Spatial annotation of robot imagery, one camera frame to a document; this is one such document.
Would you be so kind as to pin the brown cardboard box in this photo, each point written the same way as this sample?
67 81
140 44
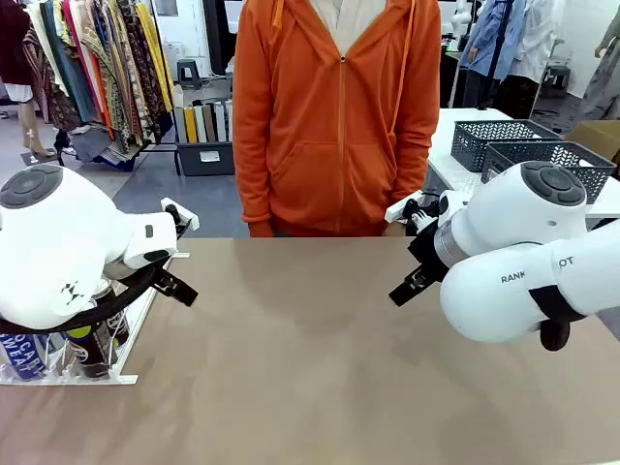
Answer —
596 138

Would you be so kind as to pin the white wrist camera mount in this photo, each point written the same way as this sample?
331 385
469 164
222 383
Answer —
399 207
186 218

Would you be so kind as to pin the person in orange hoodie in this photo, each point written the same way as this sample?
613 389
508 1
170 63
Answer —
339 145

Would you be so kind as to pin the yellow board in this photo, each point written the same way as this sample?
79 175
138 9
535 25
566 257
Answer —
191 126

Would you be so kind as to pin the person's left forearm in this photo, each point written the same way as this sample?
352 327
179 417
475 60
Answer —
419 174

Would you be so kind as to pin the black Pepsi can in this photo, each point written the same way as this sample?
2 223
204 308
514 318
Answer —
118 324
89 358

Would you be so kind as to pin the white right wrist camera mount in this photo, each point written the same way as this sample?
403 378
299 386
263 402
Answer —
399 207

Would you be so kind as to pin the white can dispenser rack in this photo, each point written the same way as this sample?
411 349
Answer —
126 373

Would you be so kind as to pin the mannequin with blue shirt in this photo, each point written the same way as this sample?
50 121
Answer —
489 39

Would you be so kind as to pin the brown board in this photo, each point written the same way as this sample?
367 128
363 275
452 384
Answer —
208 123

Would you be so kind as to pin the black stand pole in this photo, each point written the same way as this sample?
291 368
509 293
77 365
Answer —
499 43

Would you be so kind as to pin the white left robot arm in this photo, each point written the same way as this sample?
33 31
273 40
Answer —
58 242

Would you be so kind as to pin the person's right forearm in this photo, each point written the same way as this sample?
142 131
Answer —
257 203

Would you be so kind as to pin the grey cloth pile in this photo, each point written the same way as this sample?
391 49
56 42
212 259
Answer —
92 143

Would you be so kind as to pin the mannequin with maroon garment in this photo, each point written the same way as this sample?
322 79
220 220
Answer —
17 43

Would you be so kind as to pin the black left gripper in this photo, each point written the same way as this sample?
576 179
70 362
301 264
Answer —
156 275

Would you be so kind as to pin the grey storage bin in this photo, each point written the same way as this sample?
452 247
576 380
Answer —
203 157

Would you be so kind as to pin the yellow hanging garment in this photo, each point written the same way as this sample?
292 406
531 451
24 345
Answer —
155 58

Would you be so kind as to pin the dark patterned hanging garment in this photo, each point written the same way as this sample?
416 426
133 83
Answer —
138 72

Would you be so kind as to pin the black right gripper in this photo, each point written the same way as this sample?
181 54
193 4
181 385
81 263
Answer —
428 257

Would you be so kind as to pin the mannequin with white shirt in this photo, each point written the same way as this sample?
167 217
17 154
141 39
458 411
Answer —
533 39

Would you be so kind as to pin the teal hanging garment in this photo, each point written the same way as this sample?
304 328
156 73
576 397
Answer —
72 72

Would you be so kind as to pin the grey plastic stool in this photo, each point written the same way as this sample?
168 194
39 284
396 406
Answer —
557 77

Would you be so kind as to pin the black clothes rack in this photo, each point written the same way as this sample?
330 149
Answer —
160 145

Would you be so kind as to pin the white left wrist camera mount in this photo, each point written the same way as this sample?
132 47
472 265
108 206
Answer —
186 218

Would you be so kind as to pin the grey step stool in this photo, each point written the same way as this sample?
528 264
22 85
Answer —
189 72

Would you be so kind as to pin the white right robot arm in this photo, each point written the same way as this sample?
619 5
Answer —
508 218

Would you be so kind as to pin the white side table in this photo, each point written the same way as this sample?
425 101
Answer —
445 145

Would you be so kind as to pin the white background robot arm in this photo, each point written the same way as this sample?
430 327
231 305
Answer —
461 17

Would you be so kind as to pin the mannequin with grey dress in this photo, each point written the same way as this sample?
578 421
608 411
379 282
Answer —
603 82

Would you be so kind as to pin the blue Pocari Sweat can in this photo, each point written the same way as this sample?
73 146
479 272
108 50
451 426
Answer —
24 358

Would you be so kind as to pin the white board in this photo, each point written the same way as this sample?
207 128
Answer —
220 122
200 125

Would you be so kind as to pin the grey plastic lattice basket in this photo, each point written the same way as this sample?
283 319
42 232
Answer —
499 155
484 140

